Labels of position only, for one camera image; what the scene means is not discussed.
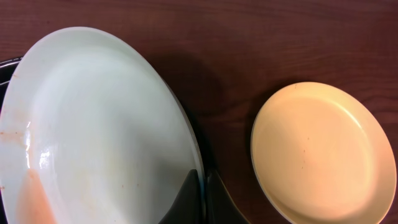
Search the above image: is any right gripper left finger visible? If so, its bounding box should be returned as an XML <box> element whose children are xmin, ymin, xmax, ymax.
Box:
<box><xmin>159</xmin><ymin>169</ymin><xmax>203</xmax><ymax>224</ymax></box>

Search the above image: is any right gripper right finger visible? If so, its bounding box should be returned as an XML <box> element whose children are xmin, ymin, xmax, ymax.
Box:
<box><xmin>206</xmin><ymin>169</ymin><xmax>250</xmax><ymax>224</ymax></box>

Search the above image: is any yellow plate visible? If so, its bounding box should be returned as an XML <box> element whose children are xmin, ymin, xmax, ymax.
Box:
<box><xmin>251</xmin><ymin>82</ymin><xmax>397</xmax><ymax>223</ymax></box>

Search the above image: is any light blue plate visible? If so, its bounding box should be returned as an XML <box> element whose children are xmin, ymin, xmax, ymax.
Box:
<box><xmin>1</xmin><ymin>27</ymin><xmax>205</xmax><ymax>223</ymax></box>

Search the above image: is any black round tray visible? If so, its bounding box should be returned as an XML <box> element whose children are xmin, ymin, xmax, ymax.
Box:
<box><xmin>0</xmin><ymin>57</ymin><xmax>22</xmax><ymax>105</ymax></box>

